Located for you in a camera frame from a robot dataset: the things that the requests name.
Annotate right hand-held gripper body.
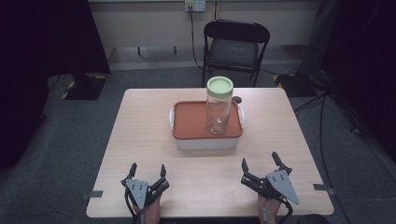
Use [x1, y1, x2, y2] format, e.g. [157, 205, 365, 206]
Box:
[240, 169, 301, 206]

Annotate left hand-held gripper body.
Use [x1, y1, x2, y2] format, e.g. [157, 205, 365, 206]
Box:
[120, 176, 171, 210]

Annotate white box with orange lid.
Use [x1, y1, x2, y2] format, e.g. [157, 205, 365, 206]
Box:
[168, 99, 247, 151]

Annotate clear jar with green lid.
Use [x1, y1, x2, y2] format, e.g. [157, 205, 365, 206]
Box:
[205, 76, 234, 135]

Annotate person's left hand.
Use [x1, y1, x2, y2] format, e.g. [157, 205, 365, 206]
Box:
[132, 194, 162, 224]

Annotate person's right hand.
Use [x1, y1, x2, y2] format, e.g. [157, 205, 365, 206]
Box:
[256, 193, 285, 224]

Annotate grey tape strip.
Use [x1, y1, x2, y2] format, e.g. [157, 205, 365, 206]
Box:
[312, 183, 336, 196]
[80, 189, 105, 201]

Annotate black stand base yellow stripes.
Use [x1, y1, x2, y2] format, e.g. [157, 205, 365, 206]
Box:
[272, 71, 319, 98]
[60, 72, 109, 102]

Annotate black folding chair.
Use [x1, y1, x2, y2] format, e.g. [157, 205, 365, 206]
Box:
[201, 19, 271, 89]

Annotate grey cloth cover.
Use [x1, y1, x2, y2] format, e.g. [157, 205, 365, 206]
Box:
[298, 0, 342, 91]

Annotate dark curtain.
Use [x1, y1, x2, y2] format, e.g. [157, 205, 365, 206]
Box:
[0, 0, 112, 172]
[320, 0, 396, 162]

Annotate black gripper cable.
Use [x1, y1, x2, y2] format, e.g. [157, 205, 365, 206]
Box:
[123, 186, 139, 224]
[278, 197, 295, 224]

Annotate black floor cable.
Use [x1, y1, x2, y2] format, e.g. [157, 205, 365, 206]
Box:
[292, 90, 373, 224]

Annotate black power cable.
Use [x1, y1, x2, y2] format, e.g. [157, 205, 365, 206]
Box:
[188, 8, 205, 71]

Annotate white wall socket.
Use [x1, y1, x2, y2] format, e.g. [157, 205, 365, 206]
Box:
[184, 0, 207, 13]

